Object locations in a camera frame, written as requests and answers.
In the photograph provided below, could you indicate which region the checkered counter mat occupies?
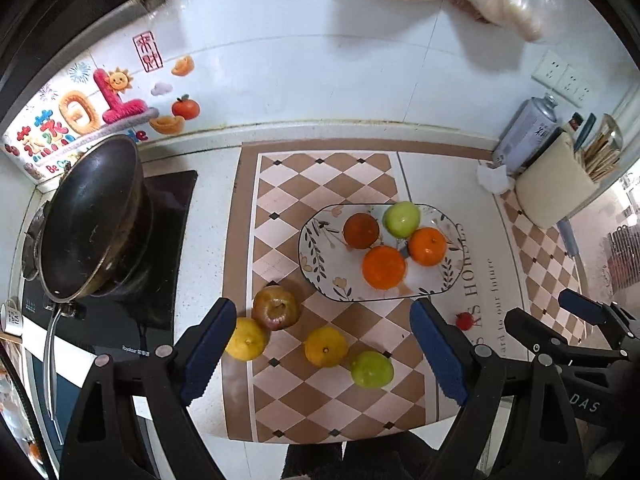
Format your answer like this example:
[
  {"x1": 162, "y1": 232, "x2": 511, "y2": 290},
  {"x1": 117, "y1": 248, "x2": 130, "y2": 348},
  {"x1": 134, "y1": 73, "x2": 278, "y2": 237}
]
[{"x1": 222, "y1": 145, "x2": 589, "y2": 443}]

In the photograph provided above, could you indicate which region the dark red orange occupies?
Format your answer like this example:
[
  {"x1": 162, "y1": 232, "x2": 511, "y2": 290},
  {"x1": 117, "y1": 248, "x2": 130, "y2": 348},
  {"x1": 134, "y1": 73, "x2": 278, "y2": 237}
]
[{"x1": 343, "y1": 212, "x2": 380, "y2": 250}]

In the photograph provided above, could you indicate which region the brown red apple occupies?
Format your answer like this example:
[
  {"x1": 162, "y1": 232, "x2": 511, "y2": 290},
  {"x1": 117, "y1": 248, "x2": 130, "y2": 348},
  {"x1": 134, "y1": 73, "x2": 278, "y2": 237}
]
[{"x1": 252, "y1": 285, "x2": 302, "y2": 332}]

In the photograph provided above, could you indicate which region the silver gas canister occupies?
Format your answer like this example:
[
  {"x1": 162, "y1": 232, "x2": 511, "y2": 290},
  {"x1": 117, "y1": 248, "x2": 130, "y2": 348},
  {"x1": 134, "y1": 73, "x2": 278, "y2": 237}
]
[{"x1": 492, "y1": 93, "x2": 558, "y2": 174}]

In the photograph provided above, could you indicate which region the bright orange front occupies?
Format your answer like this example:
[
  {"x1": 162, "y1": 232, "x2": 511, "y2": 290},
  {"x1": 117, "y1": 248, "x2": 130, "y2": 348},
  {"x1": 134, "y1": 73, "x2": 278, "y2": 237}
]
[{"x1": 361, "y1": 245, "x2": 406, "y2": 290}]

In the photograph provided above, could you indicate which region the black range hood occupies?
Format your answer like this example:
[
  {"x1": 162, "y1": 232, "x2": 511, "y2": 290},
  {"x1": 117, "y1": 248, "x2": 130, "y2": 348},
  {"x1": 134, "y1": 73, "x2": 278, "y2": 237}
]
[{"x1": 1, "y1": 0, "x2": 164, "y2": 128}]

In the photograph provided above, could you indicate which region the black frying pan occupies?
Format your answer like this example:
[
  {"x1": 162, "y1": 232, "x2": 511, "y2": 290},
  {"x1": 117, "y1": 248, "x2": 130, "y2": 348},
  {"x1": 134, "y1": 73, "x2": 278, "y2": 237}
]
[{"x1": 23, "y1": 134, "x2": 153, "y2": 443}]

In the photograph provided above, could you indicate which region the oval floral ceramic plate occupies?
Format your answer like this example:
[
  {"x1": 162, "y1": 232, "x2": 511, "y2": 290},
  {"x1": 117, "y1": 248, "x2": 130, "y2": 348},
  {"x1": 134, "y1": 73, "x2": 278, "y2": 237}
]
[{"x1": 298, "y1": 204, "x2": 464, "y2": 302}]

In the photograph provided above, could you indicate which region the red cherry tomato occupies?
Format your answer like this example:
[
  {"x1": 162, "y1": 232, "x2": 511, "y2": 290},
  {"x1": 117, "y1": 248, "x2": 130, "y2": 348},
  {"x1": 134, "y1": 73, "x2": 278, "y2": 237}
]
[{"x1": 456, "y1": 312, "x2": 475, "y2": 332}]

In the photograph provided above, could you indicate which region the green apple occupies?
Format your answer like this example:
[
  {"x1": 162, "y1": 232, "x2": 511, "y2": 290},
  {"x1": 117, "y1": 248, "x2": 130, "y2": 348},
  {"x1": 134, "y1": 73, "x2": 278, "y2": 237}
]
[
  {"x1": 383, "y1": 202, "x2": 421, "y2": 240},
  {"x1": 350, "y1": 351, "x2": 394, "y2": 389}
]

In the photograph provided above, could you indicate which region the crumpled white tissue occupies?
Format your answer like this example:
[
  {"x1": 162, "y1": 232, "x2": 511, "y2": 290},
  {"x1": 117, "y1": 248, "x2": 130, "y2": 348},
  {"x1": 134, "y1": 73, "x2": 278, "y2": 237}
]
[{"x1": 476, "y1": 164, "x2": 514, "y2": 195}]

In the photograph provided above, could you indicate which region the yellow lemon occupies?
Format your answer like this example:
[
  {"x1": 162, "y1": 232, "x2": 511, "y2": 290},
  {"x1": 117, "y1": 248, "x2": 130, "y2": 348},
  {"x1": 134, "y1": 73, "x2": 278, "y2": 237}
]
[
  {"x1": 226, "y1": 318, "x2": 270, "y2": 362},
  {"x1": 304, "y1": 326, "x2": 349, "y2": 368}
]

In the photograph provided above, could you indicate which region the white wall socket strip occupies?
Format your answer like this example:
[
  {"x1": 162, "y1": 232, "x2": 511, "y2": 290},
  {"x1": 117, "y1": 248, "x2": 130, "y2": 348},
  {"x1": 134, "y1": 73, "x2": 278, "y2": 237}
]
[{"x1": 532, "y1": 50, "x2": 596, "y2": 107}]

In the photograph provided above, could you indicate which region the cream utensil holder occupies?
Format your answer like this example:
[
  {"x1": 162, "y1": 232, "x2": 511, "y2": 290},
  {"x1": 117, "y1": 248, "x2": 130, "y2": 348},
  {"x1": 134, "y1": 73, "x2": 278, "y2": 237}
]
[{"x1": 515, "y1": 132, "x2": 598, "y2": 230}]

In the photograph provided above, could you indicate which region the metal ladle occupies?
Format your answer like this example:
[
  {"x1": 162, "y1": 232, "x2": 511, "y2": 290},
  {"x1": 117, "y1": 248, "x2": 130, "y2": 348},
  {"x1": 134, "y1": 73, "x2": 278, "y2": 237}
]
[{"x1": 597, "y1": 114, "x2": 624, "y2": 152}]

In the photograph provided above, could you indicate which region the black induction cooktop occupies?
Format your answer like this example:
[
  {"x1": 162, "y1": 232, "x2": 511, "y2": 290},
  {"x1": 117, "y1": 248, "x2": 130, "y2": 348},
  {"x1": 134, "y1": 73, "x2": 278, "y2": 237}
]
[{"x1": 19, "y1": 169, "x2": 200, "y2": 361}]

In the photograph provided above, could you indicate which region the wooden chopsticks bundle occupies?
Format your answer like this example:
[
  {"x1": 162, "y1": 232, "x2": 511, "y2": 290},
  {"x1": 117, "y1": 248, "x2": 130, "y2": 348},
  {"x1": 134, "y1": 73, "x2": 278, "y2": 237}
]
[{"x1": 582, "y1": 130, "x2": 623, "y2": 183}]

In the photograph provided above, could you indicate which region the bright orange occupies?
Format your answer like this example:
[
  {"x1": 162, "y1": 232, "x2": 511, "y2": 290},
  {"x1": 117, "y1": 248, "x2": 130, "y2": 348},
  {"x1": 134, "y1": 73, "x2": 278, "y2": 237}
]
[
  {"x1": 361, "y1": 245, "x2": 406, "y2": 290},
  {"x1": 408, "y1": 228, "x2": 448, "y2": 266}
]

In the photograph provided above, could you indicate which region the colourful wall sticker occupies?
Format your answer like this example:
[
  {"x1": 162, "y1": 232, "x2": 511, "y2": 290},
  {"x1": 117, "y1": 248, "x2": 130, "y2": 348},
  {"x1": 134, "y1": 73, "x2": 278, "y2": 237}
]
[{"x1": 1, "y1": 29, "x2": 202, "y2": 182}]

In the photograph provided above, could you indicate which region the bright orange right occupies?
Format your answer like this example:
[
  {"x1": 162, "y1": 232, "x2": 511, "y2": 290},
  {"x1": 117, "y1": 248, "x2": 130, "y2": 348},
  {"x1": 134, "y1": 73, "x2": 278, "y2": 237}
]
[{"x1": 408, "y1": 228, "x2": 448, "y2": 266}]

